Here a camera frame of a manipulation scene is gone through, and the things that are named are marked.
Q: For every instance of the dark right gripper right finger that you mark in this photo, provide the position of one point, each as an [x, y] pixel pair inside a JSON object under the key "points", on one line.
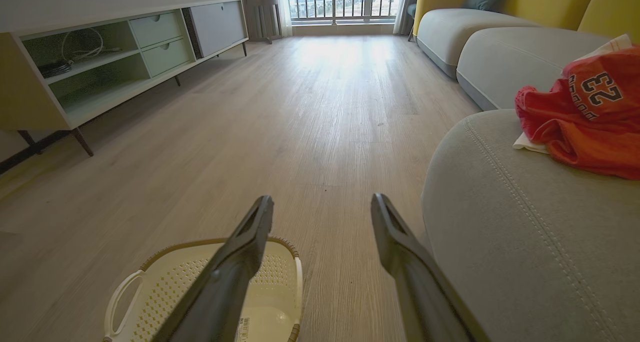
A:
{"points": [[425, 302]]}

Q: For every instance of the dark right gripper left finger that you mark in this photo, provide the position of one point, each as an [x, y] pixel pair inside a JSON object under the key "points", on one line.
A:
{"points": [[220, 297]]}

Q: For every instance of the red basketball jersey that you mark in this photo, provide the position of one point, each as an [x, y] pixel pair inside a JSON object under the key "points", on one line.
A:
{"points": [[590, 132]]}

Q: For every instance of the grey stitched sofa seat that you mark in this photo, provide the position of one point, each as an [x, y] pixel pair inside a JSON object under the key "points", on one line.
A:
{"points": [[525, 242]]}

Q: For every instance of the grey plain sofa seat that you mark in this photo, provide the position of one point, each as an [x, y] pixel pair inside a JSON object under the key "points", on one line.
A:
{"points": [[510, 57], [450, 30]]}

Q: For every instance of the yellow sofa backrest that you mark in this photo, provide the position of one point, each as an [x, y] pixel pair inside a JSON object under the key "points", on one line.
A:
{"points": [[615, 7], [545, 2]]}

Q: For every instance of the white barcode label sticker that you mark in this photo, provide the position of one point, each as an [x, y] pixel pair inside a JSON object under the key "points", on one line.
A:
{"points": [[243, 329]]}

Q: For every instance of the cream plastic laundry basket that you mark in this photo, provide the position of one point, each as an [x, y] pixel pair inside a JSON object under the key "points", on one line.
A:
{"points": [[165, 292]]}

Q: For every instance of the pale green cabinet drawer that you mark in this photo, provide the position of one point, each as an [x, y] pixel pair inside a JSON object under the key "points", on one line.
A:
{"points": [[157, 30], [167, 57]]}

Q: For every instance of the grey cabinet door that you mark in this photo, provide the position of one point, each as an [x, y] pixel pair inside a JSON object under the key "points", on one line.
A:
{"points": [[217, 27]]}

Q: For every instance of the pale green TV cabinet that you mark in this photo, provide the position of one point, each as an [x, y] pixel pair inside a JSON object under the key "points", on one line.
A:
{"points": [[30, 97]]}

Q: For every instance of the black flat device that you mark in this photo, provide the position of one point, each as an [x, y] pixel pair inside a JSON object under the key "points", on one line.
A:
{"points": [[55, 70]]}

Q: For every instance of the grey slatted side table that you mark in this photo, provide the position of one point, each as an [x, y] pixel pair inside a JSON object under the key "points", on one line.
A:
{"points": [[260, 17]]}

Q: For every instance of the white sheer curtain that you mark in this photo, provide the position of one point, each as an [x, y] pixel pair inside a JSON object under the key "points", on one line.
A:
{"points": [[285, 12]]}

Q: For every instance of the grey curtain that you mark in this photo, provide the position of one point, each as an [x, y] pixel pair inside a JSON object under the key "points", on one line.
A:
{"points": [[402, 7]]}

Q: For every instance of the window with black railing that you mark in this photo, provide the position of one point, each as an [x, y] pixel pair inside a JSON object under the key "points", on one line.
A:
{"points": [[367, 0]]}

